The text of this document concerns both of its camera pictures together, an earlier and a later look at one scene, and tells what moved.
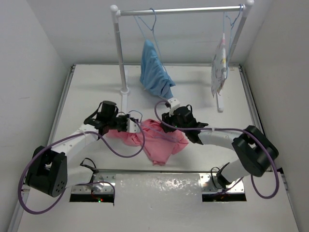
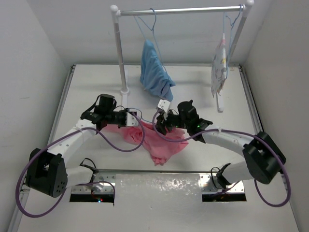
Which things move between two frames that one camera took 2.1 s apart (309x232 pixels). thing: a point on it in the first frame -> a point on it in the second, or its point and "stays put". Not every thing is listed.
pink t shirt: (159, 144) stays put
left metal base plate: (103, 183) stays put
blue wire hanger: (159, 131) -> (141, 113)
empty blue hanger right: (231, 24) stays put
